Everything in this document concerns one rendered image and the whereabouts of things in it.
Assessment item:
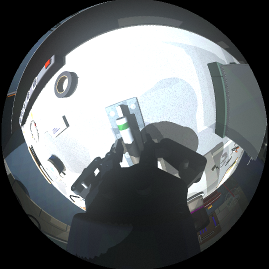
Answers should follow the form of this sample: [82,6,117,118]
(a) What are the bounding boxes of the grey tape roll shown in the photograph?
[54,70,79,99]

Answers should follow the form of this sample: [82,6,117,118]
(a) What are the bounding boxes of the black yellow ruler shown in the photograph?
[27,144,53,185]

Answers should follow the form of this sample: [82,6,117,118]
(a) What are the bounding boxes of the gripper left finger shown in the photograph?
[70,137,124,199]

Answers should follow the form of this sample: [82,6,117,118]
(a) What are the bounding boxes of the grey pin stand plate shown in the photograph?
[104,96,146,168]

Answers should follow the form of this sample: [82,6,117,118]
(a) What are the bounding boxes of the white go-gauge pin green band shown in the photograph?
[115,104,135,145]

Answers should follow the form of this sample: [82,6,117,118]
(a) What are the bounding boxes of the green duct frame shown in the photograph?
[207,61,229,139]

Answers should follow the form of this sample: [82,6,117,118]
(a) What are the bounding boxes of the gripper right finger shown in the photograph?
[143,133,208,188]

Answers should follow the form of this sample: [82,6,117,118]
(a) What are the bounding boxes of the black wire loop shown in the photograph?
[69,194,85,204]

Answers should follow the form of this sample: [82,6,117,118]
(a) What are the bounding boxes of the dark blue round tin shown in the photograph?
[46,154,66,176]

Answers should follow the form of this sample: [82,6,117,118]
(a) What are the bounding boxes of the white round dial gauge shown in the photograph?
[29,120,40,143]

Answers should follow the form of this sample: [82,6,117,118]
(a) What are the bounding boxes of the grey power strip red switch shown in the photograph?
[18,54,67,127]

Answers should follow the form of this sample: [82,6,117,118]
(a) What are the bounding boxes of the white card blue lines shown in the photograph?
[43,125,69,139]

